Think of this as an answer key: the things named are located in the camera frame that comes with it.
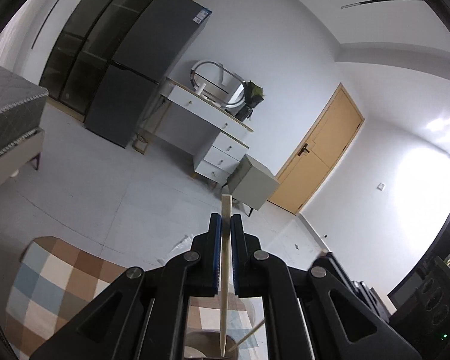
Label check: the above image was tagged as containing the grey refrigerator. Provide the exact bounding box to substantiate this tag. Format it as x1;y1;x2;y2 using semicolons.
84;0;213;149

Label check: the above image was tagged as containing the light wooden chopstick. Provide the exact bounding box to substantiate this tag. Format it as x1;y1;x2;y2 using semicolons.
229;320;265;353
220;194;233;357

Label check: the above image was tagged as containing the wooden door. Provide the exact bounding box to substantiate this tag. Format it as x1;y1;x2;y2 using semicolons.
268;84;364;215

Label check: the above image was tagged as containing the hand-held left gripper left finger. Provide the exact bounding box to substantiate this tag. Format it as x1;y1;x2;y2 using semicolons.
30;213;223;360

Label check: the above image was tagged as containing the dark glass cabinet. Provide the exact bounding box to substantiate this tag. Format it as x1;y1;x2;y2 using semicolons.
39;0;196;114

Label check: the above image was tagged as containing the grey mattress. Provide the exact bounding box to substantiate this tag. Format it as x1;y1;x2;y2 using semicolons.
0;58;49;166

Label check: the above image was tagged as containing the grey bed frame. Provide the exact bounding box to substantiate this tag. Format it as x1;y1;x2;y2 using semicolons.
0;127;46;203

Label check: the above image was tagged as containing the grey white utensil holder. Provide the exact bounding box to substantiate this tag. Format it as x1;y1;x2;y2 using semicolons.
184;330;241;360

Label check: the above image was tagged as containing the white dressing table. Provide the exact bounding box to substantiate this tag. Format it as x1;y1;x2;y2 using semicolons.
160;77;255;189

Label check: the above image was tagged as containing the grey nightstand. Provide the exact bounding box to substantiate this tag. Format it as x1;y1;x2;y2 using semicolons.
221;154;280;217

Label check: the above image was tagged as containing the checked tablecloth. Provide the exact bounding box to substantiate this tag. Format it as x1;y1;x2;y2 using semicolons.
5;236;263;360

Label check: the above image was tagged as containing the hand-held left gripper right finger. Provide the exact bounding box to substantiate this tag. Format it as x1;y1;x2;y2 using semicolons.
230;214;422;360

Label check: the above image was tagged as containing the oval mirror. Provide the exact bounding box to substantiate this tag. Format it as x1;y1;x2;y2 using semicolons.
189;60;246;108

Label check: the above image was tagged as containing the dark wrapped plant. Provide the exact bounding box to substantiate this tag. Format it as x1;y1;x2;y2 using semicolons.
235;80;265;122

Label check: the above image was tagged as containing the wooden stool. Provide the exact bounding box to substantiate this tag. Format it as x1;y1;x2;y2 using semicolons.
133;101;162;156

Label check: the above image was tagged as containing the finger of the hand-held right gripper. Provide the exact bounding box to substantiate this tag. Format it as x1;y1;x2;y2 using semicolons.
312;251;362;297

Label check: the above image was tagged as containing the white wardrobe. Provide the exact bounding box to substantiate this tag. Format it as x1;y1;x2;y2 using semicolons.
0;0;79;68

